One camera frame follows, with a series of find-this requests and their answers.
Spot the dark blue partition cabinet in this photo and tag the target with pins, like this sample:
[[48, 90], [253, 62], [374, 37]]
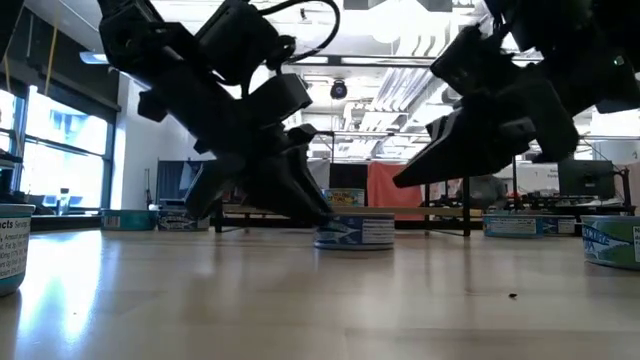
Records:
[[170, 182]]

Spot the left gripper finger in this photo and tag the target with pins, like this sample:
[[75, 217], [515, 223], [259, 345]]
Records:
[[307, 175], [280, 195]]

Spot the person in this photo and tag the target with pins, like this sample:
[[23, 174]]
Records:
[[487, 192]]

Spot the large window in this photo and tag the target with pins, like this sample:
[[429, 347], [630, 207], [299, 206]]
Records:
[[65, 165]]

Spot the black ceiling camera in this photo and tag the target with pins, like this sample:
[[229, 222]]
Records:
[[338, 89]]

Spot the black distant rig frame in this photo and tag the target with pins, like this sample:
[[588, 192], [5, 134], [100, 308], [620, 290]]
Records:
[[514, 185]]

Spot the black workstation desk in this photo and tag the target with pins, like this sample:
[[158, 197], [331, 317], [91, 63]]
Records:
[[600, 207]]

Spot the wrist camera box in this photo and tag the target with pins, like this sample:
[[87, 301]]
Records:
[[465, 60], [280, 97]]

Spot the black aluminium table frame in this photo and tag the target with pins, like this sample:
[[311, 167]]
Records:
[[65, 223]]

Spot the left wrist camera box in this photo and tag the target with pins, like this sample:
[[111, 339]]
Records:
[[280, 97]]

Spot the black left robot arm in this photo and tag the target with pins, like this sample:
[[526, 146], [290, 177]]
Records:
[[150, 60]]

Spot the green mackerel can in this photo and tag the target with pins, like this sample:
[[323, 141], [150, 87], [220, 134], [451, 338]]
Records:
[[612, 242]]

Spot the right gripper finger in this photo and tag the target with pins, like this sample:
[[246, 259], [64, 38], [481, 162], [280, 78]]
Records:
[[445, 126], [475, 145]]

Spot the small clear bottle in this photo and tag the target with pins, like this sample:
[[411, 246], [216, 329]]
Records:
[[64, 202]]

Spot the orange cloth panel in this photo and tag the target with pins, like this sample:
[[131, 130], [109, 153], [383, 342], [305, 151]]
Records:
[[382, 197]]

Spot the black overhead beam with lights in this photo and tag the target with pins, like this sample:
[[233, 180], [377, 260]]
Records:
[[360, 60]]

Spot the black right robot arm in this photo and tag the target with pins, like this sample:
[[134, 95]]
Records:
[[575, 40]]

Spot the black frame wooden shelf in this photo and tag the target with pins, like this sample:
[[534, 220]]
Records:
[[425, 211]]

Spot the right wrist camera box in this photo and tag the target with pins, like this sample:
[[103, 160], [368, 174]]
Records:
[[465, 60]]

